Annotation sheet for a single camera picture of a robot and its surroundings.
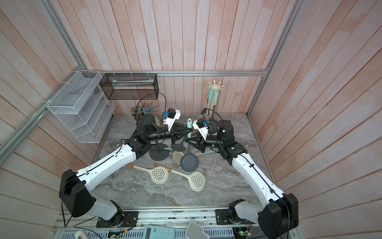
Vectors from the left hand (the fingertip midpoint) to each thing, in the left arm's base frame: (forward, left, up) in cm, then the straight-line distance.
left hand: (191, 131), depth 66 cm
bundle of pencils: (+30, +37, -18) cm, 51 cm away
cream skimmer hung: (+26, -11, -16) cm, 33 cm away
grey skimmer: (+13, +8, -35) cm, 38 cm away
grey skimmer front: (-6, 0, -19) cm, 20 cm away
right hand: (0, +2, -6) cm, 6 cm away
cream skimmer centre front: (-10, -4, -34) cm, 35 cm away
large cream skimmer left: (-8, +18, -32) cm, 37 cm away
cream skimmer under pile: (+6, +8, -33) cm, 34 cm away
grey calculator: (-35, +15, -33) cm, 50 cm away
